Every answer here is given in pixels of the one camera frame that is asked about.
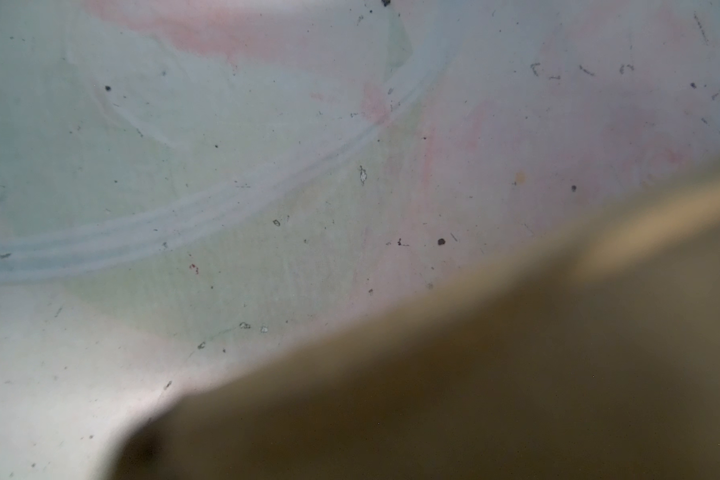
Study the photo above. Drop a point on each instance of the brown cardboard box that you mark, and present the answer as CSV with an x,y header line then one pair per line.
x,y
593,355

